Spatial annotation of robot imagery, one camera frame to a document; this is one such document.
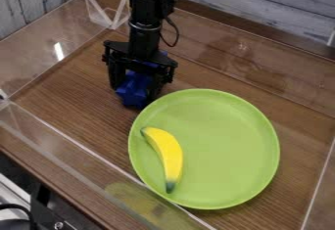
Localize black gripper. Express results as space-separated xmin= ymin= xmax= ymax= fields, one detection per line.
xmin=102 ymin=40 xmax=178 ymax=101

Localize blue star-shaped block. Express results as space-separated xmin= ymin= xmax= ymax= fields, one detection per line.
xmin=114 ymin=51 xmax=170 ymax=110

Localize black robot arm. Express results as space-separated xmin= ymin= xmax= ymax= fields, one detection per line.
xmin=102 ymin=0 xmax=179 ymax=107

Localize green plate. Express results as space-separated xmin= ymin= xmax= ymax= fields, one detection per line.
xmin=128 ymin=88 xmax=281 ymax=209

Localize yellow toy banana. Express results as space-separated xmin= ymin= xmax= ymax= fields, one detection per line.
xmin=142 ymin=127 xmax=183 ymax=194

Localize clear acrylic tray walls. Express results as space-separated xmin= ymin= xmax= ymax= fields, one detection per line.
xmin=0 ymin=0 xmax=335 ymax=230

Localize black metal bracket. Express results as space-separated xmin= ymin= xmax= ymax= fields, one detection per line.
xmin=30 ymin=182 xmax=102 ymax=230

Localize black cable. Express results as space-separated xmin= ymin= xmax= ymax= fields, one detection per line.
xmin=0 ymin=204 xmax=36 ymax=230

